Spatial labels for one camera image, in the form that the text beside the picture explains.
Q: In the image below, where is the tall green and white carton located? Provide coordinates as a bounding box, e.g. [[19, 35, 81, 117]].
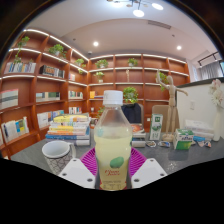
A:
[[148, 113, 164, 141]]

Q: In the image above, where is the black curtain rail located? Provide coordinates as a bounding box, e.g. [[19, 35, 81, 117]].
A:
[[197, 50, 221, 67]]

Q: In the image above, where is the wooden artist mannequin figure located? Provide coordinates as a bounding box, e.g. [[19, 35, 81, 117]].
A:
[[155, 69, 189, 143]]

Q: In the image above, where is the stack of colourful books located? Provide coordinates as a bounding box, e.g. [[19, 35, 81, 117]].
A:
[[45, 114, 92, 147]]

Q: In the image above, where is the grey window curtain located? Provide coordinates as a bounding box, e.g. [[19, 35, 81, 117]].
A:
[[199, 59, 223, 80]]

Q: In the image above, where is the ceiling air vent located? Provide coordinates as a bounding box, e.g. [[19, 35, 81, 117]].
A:
[[147, 19, 173, 30]]

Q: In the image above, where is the branched ceiling lamp with globes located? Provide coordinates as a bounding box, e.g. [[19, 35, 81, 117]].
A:
[[106, 0, 165, 18]]

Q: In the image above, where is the brown wooden shelf unit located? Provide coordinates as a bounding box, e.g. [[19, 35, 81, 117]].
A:
[[0, 28, 191, 159]]

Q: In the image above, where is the small colourful snack packet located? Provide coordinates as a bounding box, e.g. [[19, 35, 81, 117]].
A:
[[196, 139, 213, 149]]

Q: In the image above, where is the pink and white flower bouquet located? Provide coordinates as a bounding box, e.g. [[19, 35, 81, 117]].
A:
[[208, 78, 224, 109]]

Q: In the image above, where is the clear bottle of yellow drink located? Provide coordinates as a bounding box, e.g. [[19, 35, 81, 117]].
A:
[[93, 89, 134, 192]]

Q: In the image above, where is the white mug with triangle pattern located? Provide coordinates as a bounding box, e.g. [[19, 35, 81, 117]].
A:
[[41, 140, 77, 176]]

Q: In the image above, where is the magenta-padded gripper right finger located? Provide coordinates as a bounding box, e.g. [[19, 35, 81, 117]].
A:
[[129, 147, 168, 190]]

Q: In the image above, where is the chair with dark jacket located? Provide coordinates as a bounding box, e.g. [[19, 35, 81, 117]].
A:
[[120, 102, 145, 125]]

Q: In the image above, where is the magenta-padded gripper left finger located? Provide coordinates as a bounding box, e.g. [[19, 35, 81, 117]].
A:
[[58, 147, 98, 190]]

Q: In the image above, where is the small green and white box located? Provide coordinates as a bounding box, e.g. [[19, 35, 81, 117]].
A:
[[172, 128, 195, 151]]

